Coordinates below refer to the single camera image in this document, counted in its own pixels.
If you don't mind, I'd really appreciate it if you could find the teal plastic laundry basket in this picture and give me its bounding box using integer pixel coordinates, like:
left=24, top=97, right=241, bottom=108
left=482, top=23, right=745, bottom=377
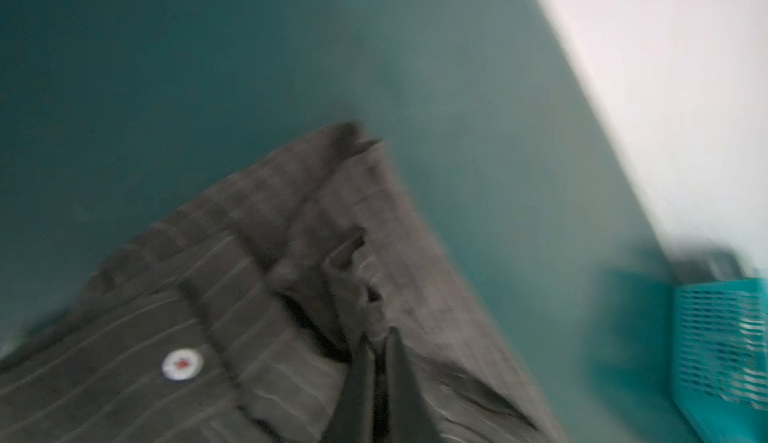
left=671, top=279, right=767, bottom=443

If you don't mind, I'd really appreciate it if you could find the dark grey pinstriped shirt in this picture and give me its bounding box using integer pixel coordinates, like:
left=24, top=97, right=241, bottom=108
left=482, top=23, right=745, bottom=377
left=1, top=123, right=564, bottom=442

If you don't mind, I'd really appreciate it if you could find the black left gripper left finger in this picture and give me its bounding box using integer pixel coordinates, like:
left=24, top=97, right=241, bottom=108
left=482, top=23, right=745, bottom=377
left=323, top=334, right=377, bottom=443

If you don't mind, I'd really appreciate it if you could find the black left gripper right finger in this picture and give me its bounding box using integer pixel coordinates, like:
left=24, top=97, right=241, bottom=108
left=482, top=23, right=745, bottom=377
left=385, top=327, right=441, bottom=443

